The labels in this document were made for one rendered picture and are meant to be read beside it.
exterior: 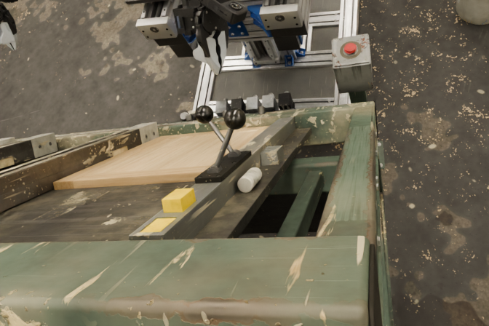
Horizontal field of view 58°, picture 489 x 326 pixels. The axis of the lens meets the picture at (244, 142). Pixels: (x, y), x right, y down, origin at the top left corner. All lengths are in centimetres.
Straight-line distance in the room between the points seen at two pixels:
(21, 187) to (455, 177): 184
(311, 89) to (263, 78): 27
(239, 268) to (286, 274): 3
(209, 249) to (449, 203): 197
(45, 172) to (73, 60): 238
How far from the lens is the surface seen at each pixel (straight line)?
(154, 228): 60
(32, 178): 111
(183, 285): 30
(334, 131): 144
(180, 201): 63
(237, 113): 75
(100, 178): 107
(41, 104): 343
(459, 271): 220
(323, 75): 233
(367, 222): 49
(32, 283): 36
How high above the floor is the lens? 216
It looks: 60 degrees down
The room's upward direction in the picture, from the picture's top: 37 degrees counter-clockwise
